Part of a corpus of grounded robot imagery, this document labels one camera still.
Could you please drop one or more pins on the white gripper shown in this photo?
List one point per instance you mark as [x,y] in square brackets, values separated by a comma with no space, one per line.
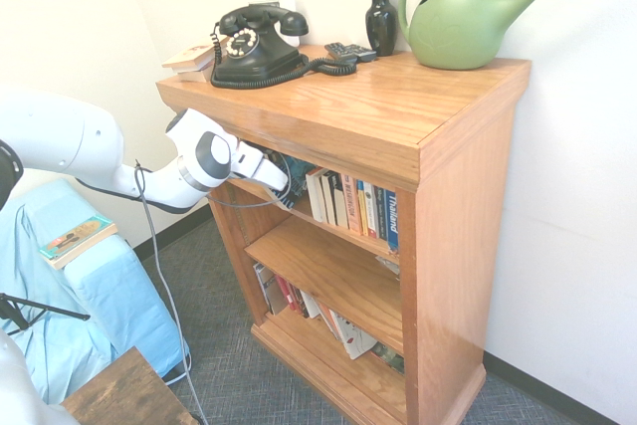
[261,168]

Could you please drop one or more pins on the blue cover paperback book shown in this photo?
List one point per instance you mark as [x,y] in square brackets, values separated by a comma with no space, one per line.
[298,171]

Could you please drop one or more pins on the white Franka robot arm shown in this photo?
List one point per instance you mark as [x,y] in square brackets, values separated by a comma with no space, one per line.
[184,181]

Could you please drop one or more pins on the stacked books behind telephone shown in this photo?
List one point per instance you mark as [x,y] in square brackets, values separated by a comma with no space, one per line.
[191,57]

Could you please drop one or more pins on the plain white spine book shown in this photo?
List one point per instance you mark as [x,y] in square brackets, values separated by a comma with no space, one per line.
[316,196]

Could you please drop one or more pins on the white and black spine book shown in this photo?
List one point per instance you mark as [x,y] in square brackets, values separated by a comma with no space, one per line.
[340,203]

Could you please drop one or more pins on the salmon spine book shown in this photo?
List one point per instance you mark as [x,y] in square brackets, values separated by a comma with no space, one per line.
[352,206]

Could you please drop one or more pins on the black rotary telephone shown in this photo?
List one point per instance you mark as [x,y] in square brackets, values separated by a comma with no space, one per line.
[298,71]

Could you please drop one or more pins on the yellow spine book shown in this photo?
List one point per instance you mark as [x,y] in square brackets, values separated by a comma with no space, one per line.
[363,211]

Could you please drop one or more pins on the black rotary telephone base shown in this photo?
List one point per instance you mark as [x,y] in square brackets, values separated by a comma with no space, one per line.
[259,54]

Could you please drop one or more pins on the plain paperback book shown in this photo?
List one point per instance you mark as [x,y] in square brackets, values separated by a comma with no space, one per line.
[196,74]

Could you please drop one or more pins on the white spine book blue print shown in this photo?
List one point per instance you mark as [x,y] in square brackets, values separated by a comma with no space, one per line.
[371,213]

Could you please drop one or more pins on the thin black and white magazine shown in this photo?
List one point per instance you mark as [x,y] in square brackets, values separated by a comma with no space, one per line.
[263,288]

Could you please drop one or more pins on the red spine book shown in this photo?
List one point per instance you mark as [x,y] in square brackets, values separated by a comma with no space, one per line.
[287,293]

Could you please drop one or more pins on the navy spine book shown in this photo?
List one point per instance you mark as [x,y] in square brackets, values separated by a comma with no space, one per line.
[381,216]

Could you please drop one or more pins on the tan book black spine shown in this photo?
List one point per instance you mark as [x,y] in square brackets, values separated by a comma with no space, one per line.
[277,300]

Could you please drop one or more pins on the brown orange spine book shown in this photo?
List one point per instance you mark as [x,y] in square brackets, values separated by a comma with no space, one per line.
[297,301]

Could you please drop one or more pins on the blue Thailand guide book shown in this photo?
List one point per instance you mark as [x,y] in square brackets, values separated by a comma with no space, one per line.
[392,221]

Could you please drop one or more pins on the black remote control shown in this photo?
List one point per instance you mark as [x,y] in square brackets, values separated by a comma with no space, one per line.
[363,53]
[338,50]

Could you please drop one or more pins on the dark green spine book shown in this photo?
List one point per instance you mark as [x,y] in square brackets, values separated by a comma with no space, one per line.
[303,306]

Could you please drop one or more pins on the small white book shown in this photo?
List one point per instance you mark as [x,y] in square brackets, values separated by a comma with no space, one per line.
[311,305]

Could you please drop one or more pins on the black telephone handset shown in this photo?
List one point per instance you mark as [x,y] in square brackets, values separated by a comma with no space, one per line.
[259,14]

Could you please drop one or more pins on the pale cover magazine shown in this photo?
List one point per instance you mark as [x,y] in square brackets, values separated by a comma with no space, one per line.
[390,266]

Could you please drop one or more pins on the thin white booklet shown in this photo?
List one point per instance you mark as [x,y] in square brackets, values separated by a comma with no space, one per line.
[328,320]

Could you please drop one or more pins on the wooden bookshelf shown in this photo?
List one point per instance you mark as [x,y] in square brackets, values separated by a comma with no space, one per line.
[448,196]

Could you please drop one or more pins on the black glossy vase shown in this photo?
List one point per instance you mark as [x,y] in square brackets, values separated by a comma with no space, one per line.
[381,22]

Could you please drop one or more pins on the white book red lips print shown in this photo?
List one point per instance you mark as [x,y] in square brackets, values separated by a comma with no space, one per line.
[356,338]

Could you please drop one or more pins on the teal cover paperback book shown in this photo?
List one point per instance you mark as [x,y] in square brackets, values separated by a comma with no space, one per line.
[74,238]

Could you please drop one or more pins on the light blue covered chair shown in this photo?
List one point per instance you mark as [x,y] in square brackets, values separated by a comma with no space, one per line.
[99,305]

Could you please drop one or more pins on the dark floral cover book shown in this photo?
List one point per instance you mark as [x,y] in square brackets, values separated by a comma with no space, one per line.
[390,358]

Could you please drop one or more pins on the green plastic watering can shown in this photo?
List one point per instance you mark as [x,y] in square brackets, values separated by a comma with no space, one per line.
[453,27]

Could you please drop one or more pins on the black tripod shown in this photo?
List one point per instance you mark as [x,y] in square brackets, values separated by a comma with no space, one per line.
[50,306]

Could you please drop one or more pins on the rustic brown wooden table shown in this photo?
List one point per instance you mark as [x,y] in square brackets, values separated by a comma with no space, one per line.
[124,390]

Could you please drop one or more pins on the black wall baseboard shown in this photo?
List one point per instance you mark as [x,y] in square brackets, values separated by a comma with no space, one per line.
[547,385]
[174,233]

